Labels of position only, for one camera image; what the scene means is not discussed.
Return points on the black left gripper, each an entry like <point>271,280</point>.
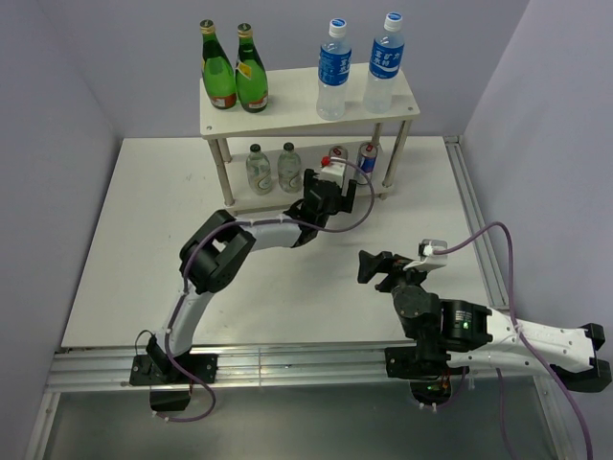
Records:
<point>344,203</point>

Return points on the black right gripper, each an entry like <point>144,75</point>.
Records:
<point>369,264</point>

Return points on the red bull can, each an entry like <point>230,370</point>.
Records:
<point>366,157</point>
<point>337,156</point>

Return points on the clear chang bottle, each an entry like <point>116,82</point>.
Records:
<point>258,171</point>
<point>289,167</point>

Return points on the red bull can front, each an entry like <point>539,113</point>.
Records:
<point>366,157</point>

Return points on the small pocari sweat bottle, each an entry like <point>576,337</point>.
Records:
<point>334,67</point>

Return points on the large pocari sweat bottle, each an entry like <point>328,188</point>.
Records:
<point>384,64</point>

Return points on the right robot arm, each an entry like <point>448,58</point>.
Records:
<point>451,336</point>

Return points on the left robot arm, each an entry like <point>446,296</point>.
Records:
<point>212,257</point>

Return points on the white two-tier shelf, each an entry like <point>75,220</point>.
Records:
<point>291,117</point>

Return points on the green glass bottle right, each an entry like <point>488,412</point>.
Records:
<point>250,76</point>

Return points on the green glass bottle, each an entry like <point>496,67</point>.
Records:
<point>217,72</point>
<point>250,76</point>

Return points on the green glass bottle left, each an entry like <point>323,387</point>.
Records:
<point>217,72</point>

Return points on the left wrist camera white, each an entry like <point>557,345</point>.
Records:
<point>333,170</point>

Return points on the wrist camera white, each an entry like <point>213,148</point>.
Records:
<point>333,170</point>
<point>431,256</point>

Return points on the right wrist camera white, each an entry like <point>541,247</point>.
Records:
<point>431,256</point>

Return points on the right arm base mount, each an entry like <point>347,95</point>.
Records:
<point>433,383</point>

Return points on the aluminium rail frame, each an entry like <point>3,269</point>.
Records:
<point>89,410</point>

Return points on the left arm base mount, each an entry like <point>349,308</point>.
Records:
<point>201,368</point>

